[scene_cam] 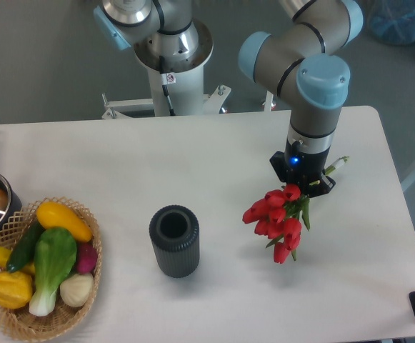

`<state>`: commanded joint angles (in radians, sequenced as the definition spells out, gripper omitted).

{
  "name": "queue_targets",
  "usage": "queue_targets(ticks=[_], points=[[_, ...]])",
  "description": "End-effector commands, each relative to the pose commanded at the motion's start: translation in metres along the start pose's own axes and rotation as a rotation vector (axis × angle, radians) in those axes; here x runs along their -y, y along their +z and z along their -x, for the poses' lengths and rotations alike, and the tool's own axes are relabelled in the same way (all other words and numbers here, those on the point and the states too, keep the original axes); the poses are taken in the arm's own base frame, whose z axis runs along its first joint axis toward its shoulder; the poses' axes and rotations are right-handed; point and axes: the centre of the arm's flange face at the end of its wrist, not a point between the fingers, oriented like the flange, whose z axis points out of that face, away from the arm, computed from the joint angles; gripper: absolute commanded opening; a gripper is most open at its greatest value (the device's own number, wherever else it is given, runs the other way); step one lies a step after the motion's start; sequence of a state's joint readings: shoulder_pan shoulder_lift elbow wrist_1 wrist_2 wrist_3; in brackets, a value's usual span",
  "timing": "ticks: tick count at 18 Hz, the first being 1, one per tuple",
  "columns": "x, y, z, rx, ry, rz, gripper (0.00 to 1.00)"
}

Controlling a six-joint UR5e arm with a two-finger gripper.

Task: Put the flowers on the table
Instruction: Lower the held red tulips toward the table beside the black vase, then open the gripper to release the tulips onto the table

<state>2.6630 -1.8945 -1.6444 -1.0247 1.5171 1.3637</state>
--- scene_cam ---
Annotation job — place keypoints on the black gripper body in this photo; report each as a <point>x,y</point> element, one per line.
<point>293,166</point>

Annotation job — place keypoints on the red tulip bouquet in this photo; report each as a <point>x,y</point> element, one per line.
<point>282,213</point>

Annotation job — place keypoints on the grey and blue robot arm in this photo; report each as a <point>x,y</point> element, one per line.
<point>300,67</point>

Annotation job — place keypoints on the dark grey ribbed vase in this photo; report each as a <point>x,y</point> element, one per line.
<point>175,236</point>

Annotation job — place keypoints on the blue plastic bag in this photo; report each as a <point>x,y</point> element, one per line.
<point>392,22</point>

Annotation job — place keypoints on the red radish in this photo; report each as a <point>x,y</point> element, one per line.
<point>86,258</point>

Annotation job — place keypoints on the yellow squash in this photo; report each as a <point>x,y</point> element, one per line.
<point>54,215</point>

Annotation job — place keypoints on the white garlic bulb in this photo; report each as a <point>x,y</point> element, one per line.
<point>76,289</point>

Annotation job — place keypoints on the green bok choy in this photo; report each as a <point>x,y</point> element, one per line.
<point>55,255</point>

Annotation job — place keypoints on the dark green cucumber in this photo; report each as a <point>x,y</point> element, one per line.
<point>24,250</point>

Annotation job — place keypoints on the small yellow gourd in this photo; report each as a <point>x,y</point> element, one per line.
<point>4,257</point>

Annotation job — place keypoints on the yellow bell pepper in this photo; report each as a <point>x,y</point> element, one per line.
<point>16,290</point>

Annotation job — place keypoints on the woven wicker basket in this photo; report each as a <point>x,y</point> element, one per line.
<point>19,324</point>

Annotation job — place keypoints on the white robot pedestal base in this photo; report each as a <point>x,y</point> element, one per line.
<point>175,70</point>

